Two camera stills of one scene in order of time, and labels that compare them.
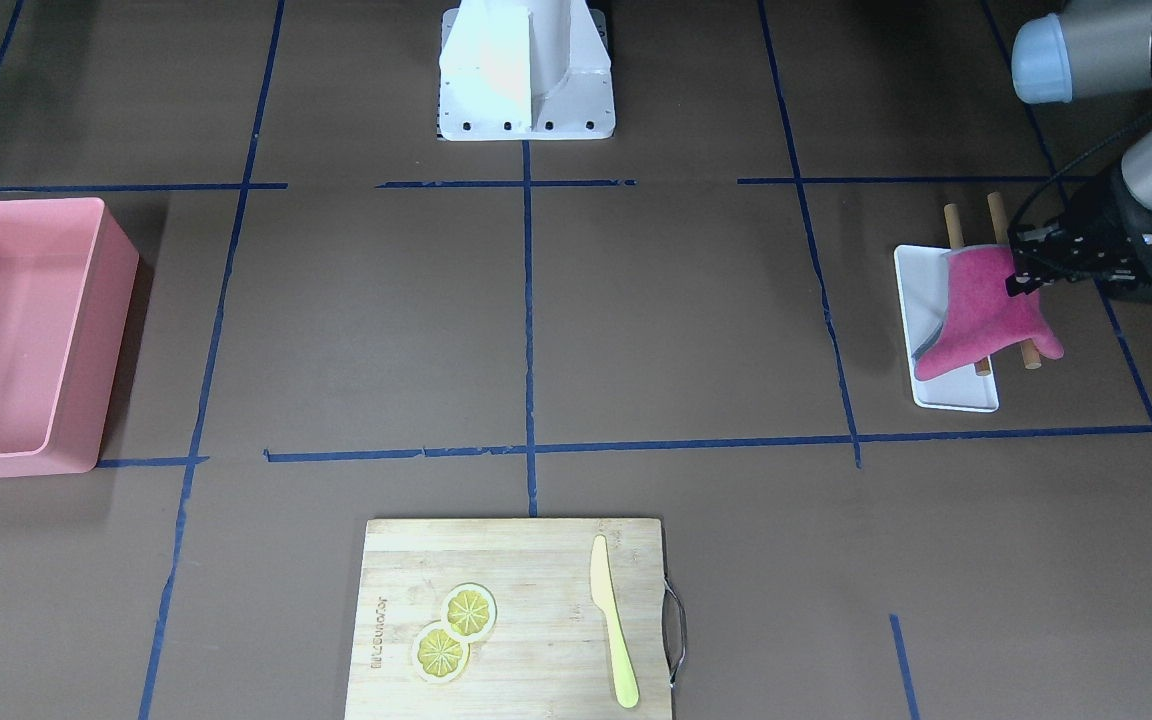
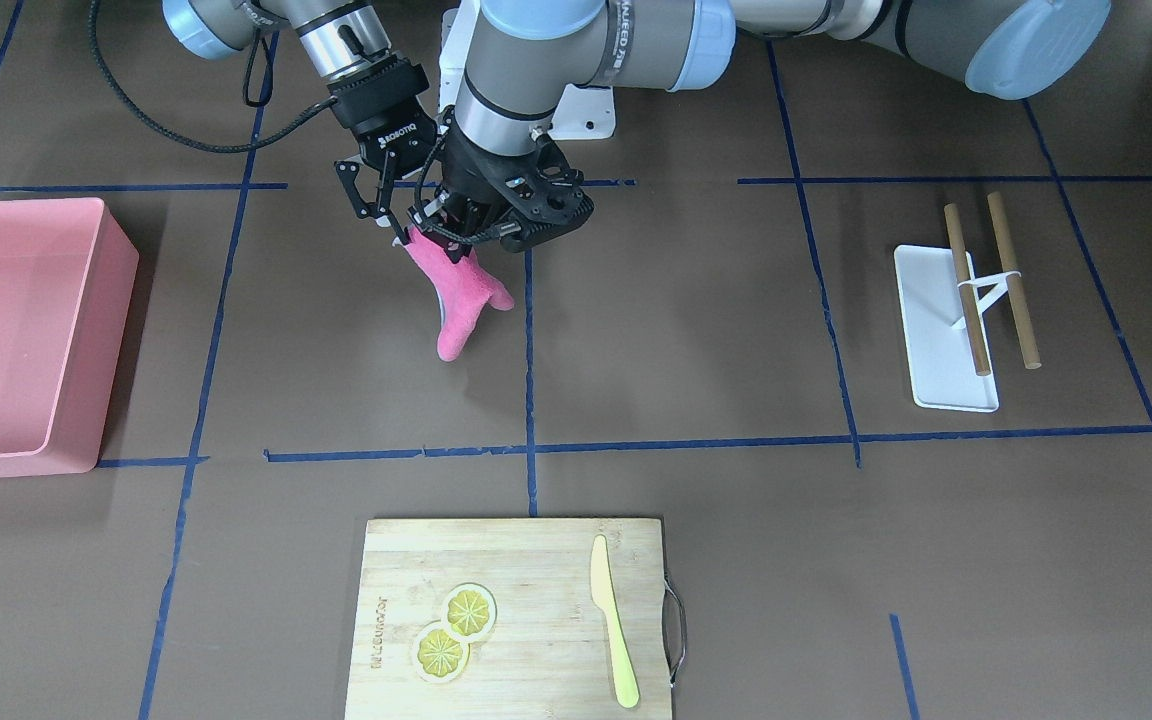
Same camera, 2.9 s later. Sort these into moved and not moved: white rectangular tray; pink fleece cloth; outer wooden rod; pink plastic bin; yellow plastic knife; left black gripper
Moved: left black gripper; pink fleece cloth
Not moved: pink plastic bin; yellow plastic knife; outer wooden rod; white rectangular tray
